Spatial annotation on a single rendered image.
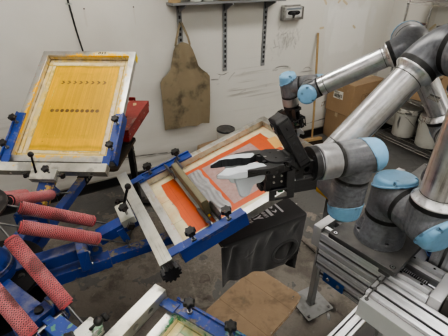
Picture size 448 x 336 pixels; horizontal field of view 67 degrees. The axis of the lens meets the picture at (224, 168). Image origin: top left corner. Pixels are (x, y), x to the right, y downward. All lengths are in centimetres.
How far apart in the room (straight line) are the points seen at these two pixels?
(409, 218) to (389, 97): 32
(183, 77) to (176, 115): 39
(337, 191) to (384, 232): 38
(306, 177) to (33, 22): 280
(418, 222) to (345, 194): 27
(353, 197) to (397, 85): 29
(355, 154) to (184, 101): 297
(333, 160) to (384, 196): 39
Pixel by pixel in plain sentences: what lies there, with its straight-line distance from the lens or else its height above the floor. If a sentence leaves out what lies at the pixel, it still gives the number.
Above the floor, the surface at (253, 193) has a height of 114.
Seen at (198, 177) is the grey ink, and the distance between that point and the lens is 167.
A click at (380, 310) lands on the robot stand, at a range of 112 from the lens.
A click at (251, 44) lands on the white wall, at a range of 384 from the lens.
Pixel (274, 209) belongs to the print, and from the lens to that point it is 173.
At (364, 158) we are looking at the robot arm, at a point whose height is 167.
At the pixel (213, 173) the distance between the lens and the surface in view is 167.
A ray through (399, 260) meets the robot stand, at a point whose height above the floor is 126.
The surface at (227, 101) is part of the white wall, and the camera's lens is 385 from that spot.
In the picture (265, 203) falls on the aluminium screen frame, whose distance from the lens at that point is 139.
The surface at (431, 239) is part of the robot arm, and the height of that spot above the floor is 143.
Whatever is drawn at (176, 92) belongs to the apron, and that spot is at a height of 94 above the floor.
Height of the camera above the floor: 200
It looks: 31 degrees down
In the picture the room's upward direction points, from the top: straight up
